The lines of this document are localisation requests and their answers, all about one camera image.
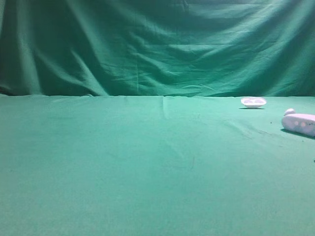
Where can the white earphone case body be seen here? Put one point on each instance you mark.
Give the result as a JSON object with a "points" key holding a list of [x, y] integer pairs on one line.
{"points": [[300, 123]]}

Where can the white earphone case lid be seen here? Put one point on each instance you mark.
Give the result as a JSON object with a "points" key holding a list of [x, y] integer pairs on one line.
{"points": [[253, 102]]}

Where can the green backdrop cloth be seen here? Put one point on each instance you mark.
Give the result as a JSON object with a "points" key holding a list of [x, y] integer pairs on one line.
{"points": [[212, 48]]}

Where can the green table cloth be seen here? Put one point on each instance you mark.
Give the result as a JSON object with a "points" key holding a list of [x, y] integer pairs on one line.
{"points": [[153, 166]]}

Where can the small white earbud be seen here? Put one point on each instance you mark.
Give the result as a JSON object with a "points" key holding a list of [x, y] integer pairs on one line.
{"points": [[289, 112]]}

